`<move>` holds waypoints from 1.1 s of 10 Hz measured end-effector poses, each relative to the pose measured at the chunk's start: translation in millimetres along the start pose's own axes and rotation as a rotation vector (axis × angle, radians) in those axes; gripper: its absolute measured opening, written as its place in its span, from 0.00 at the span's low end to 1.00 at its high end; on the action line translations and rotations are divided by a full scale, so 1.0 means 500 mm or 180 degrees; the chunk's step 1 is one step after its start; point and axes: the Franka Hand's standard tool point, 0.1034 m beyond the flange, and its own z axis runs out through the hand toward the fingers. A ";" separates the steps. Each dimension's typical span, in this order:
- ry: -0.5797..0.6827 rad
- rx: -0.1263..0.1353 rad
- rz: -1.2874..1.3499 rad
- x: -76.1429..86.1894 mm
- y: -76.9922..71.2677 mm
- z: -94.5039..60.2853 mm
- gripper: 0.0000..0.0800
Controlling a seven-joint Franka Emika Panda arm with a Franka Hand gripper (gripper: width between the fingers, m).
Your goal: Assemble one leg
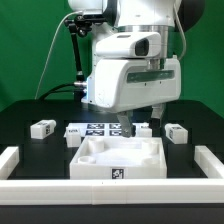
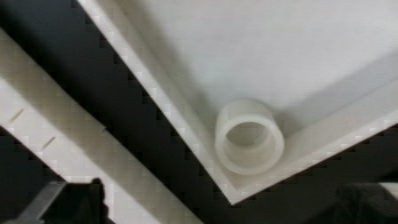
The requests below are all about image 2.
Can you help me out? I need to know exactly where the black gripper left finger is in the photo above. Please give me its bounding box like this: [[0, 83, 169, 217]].
[[12, 178, 114, 224]]

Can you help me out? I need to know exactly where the white square tabletop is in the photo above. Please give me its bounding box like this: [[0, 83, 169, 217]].
[[78, 0, 398, 202]]

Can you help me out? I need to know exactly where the white U-shaped fence wall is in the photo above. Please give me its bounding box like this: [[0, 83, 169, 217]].
[[0, 29, 201, 224]]

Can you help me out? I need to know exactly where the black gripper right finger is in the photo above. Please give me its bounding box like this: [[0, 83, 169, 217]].
[[332, 183, 398, 224]]

